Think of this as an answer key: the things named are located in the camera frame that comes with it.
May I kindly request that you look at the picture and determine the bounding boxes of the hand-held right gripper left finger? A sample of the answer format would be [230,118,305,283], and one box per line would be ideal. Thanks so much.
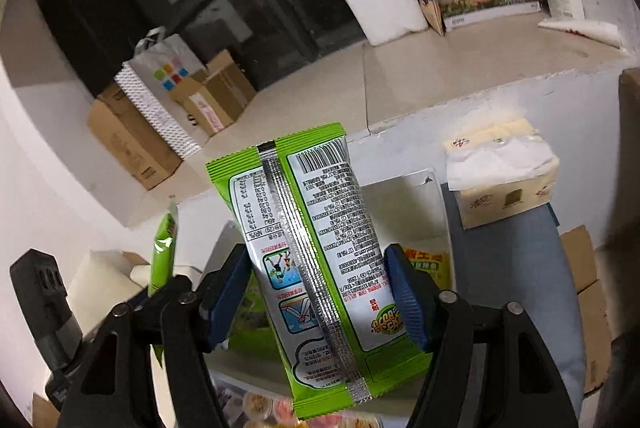
[57,243,253,428]

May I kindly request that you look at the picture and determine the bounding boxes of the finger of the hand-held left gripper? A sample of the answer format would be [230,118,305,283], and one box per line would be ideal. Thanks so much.
[132,275,197,310]

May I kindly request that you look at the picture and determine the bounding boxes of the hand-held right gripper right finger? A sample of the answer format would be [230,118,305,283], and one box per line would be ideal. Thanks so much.
[382,243,588,428]

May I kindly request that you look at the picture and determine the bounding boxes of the green snack packet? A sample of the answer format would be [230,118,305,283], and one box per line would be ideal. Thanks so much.
[147,201,180,299]
[227,275,281,361]
[205,122,436,420]

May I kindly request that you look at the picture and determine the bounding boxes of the white cardboard box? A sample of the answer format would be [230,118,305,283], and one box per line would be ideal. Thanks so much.
[175,168,456,409]

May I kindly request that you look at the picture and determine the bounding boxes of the yellow snack packet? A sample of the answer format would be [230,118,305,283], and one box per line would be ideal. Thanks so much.
[405,248,453,294]

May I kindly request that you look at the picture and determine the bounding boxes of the cream cushion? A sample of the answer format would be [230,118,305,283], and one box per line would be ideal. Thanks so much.
[65,249,151,344]

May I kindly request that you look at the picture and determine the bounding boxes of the yellow tissue pack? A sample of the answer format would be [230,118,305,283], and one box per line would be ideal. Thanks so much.
[444,117,560,230]

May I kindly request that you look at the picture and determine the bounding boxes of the tall brown cardboard box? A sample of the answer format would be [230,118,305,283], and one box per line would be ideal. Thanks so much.
[87,83,183,191]

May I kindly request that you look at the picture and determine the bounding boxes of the cardboard box with red label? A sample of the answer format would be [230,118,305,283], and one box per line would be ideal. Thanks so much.
[170,78,237,136]

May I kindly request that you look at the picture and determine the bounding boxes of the flat brown cardboard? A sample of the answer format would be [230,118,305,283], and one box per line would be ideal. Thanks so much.
[559,225,613,396]

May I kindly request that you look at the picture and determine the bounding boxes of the open brown cardboard box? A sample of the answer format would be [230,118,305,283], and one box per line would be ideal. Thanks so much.
[205,49,258,109]

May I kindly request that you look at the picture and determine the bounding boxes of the white paper bag coloured squares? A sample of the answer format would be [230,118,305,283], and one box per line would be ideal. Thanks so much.
[131,27,208,94]

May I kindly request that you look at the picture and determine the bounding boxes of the white foam block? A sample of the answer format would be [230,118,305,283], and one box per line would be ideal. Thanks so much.
[338,0,430,46]

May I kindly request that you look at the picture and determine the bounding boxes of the white plastic bag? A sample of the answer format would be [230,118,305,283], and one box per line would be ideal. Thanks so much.
[537,16,632,56]

